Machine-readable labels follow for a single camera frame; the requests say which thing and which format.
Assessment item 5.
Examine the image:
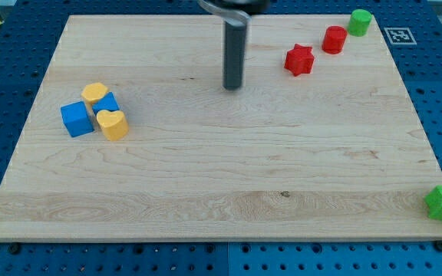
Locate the black robot arm end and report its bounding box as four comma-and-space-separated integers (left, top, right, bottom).
214, 0, 270, 15

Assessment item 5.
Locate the red star block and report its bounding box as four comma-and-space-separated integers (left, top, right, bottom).
284, 44, 315, 77

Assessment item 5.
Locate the wooden board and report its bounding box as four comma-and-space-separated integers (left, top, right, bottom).
0, 15, 442, 243

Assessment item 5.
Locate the yellow heart block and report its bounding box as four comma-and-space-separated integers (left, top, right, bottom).
96, 110, 129, 141

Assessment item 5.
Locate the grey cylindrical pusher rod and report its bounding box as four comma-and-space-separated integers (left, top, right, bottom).
223, 21, 247, 90

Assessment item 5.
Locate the small blue block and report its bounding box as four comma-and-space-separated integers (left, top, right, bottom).
92, 92, 120, 115

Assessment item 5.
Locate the yellow hexagon block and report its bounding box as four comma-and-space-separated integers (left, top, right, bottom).
81, 82, 109, 105

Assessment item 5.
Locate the blue cube block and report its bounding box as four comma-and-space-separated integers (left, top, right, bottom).
61, 101, 94, 137

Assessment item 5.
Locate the red cylinder block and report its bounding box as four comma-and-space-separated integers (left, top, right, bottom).
322, 25, 348, 54

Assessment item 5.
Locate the green cylinder block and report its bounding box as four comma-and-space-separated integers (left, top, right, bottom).
348, 9, 372, 37

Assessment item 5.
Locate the white fiducial marker tag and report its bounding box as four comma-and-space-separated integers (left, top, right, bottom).
384, 27, 417, 45

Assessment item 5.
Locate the grey cable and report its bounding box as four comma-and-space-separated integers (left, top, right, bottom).
197, 0, 252, 27

